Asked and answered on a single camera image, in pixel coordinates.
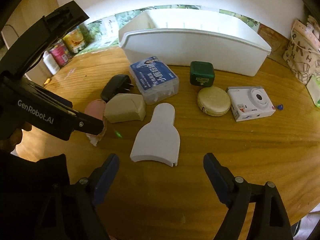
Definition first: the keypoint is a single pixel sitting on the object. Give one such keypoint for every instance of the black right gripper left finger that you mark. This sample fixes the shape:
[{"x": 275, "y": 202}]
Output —
[{"x": 87, "y": 193}]

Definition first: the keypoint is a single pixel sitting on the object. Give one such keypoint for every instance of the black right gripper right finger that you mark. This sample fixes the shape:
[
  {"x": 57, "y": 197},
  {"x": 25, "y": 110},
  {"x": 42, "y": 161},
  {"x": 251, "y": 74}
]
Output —
[{"x": 270, "y": 219}]

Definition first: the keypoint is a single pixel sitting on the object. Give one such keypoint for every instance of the pink correction tape dispenser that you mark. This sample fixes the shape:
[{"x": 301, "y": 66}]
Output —
[{"x": 96, "y": 109}]

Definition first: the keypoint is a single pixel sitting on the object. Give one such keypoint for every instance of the white bottle-shaped plastic piece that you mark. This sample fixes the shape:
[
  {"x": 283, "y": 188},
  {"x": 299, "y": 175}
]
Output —
[{"x": 158, "y": 140}]

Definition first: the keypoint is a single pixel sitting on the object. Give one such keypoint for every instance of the white compact camera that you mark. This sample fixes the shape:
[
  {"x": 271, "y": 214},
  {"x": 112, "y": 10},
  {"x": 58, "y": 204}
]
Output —
[{"x": 248, "y": 103}]

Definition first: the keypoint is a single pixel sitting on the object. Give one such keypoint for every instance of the green square box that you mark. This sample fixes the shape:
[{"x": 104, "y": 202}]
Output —
[{"x": 201, "y": 73}]

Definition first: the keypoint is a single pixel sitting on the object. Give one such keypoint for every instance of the person's left hand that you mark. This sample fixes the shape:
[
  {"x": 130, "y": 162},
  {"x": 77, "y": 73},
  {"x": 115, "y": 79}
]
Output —
[{"x": 8, "y": 145}]

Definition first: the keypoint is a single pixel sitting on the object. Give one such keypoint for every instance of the white spray bottle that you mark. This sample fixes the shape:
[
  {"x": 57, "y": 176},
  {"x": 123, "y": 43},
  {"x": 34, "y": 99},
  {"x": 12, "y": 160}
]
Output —
[{"x": 50, "y": 63}]

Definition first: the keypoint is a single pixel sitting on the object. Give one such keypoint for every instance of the pink tin can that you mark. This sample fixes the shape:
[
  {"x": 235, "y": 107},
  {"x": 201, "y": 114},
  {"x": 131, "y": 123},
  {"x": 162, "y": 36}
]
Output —
[{"x": 60, "y": 53}]

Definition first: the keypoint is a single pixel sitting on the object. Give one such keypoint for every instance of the beige angular block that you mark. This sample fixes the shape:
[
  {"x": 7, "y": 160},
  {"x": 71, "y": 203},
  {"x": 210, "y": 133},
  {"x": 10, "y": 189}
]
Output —
[{"x": 125, "y": 107}]

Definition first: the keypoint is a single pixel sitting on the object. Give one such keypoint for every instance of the black power adapter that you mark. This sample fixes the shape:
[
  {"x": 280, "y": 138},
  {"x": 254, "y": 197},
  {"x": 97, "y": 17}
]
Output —
[{"x": 117, "y": 84}]

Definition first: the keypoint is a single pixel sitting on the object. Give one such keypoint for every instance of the white barcode paper box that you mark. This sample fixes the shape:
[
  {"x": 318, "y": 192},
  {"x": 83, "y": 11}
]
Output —
[{"x": 111, "y": 30}]

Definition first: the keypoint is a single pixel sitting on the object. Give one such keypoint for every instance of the blue small pin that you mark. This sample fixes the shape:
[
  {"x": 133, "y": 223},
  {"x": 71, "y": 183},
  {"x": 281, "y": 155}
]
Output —
[{"x": 279, "y": 107}]

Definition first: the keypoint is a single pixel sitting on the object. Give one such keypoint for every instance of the blue floss pick box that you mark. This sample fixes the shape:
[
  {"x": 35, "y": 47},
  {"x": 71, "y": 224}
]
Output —
[{"x": 154, "y": 79}]

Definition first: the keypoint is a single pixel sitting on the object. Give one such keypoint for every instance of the round beige zip case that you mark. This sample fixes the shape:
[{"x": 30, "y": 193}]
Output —
[{"x": 213, "y": 101}]

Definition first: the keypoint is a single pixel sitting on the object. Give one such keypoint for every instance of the green tissue pack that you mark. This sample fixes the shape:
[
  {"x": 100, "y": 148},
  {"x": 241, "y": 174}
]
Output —
[{"x": 314, "y": 90}]

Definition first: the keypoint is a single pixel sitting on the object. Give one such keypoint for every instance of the white plastic storage bin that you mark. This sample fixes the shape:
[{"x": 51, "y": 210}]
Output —
[{"x": 180, "y": 36}]

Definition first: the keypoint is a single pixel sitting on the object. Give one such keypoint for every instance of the printed canvas tote bag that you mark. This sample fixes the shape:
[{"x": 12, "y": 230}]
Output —
[{"x": 302, "y": 53}]

